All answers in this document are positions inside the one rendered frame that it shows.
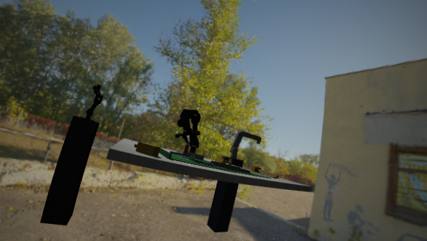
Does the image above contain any brown wooden mallet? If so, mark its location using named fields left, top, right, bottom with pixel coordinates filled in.
left=251, top=166, right=279, bottom=178

